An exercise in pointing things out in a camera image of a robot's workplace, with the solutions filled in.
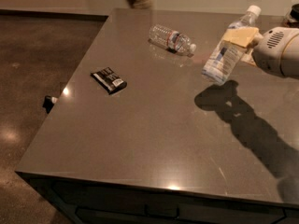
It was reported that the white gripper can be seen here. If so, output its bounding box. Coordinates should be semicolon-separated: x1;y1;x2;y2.
222;27;299;78

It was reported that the blue label plastic bottle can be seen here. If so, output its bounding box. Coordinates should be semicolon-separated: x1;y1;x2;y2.
202;6;261;85

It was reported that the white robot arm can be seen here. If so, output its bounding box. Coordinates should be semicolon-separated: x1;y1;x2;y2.
223;27;299;78

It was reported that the clear plastic bottle red label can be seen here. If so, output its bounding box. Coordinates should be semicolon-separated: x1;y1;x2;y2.
149;24;196;55

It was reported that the glass jar with snacks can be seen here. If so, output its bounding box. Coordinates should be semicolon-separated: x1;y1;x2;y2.
283;4;299;28

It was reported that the black snack packet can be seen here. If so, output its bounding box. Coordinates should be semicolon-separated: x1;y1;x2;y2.
91;67;127;94

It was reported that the black drawer knob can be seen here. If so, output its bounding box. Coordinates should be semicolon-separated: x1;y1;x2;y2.
43;95;58;113

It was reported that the dark cabinet drawer front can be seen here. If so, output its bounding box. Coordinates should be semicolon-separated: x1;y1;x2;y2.
19;172;299;224

